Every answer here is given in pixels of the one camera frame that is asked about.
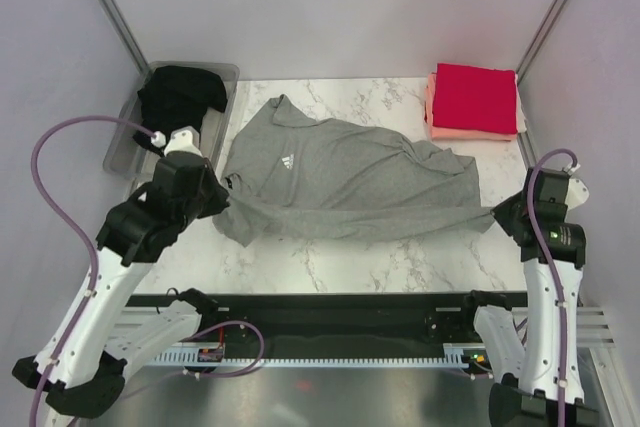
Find clear plastic bin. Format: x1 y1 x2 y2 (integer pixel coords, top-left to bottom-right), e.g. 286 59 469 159
103 61 240 181

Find grey t shirt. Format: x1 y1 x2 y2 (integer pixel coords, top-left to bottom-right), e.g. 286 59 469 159
213 95 493 246

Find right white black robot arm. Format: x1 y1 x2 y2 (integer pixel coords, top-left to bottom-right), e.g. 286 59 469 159
457 169 600 426

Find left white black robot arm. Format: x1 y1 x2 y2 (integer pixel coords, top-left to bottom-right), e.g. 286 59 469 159
12 151 229 419

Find black t shirt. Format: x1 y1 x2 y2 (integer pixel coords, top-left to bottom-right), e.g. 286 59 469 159
135 63 237 137

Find pink folded t shirt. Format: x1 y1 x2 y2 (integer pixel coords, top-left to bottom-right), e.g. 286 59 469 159
424 72 527 142

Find red folded t shirt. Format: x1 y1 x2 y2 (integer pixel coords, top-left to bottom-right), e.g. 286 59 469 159
432 63 518 135

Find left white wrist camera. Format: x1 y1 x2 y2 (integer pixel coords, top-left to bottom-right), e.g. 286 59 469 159
150 126 203 157

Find white slotted cable duct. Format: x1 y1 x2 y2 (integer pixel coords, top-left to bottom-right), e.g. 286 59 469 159
148 343 489 369

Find left aluminium frame post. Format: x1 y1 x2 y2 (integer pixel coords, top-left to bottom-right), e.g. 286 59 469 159
98 0 150 74

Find aluminium frame post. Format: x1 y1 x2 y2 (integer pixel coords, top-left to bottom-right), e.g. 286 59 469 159
98 0 150 74
516 0 570 81

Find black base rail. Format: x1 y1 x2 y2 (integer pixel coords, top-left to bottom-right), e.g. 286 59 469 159
184 291 501 363

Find right aluminium frame post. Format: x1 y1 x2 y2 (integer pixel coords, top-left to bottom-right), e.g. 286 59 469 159
516 0 570 81

